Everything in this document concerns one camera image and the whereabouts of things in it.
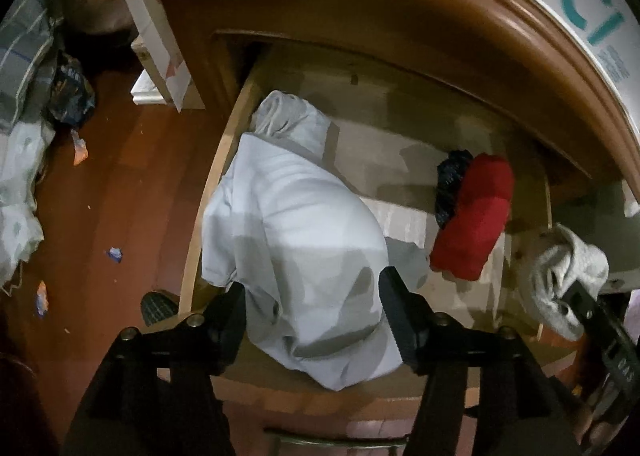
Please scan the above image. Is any grey plaid cloth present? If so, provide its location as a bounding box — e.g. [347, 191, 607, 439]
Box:
[1, 0, 55, 134]

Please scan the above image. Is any dark blue plastic bag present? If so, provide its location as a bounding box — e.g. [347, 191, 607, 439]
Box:
[46, 52, 96, 130]

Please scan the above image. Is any red knitted garment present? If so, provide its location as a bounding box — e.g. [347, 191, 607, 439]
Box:
[430, 153, 514, 281]

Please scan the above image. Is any wooden drawer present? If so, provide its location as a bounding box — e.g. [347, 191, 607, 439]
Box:
[177, 37, 586, 442]

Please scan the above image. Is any white patterned cover cloth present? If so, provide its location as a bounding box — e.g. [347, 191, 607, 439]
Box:
[126, 0, 205, 112]

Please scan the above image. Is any plaid slipper foot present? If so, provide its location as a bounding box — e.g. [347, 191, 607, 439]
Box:
[140, 291, 179, 326]

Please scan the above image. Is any grey white rolled cloth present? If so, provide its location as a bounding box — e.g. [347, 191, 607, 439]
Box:
[250, 90, 331, 160]

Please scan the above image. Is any dark blue underwear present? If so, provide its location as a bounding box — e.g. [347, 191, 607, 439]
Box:
[435, 149, 473, 229]

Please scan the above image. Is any blue wrapper on floor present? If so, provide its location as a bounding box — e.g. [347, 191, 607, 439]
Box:
[107, 247, 124, 263]

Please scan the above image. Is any orange wrapper on floor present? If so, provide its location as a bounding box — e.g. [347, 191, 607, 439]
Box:
[70, 130, 89, 167]

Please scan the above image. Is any grey white sock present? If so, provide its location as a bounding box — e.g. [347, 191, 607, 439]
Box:
[516, 224, 608, 341]

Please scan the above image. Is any large white cloth bundle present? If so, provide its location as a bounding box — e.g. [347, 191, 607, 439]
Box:
[202, 133, 428, 391]

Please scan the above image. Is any white dotted fabric pile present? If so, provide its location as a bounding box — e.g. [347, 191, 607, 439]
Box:
[1, 119, 54, 287]

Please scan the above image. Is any orange blue wrapper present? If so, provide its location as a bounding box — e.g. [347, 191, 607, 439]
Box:
[36, 280, 49, 317]

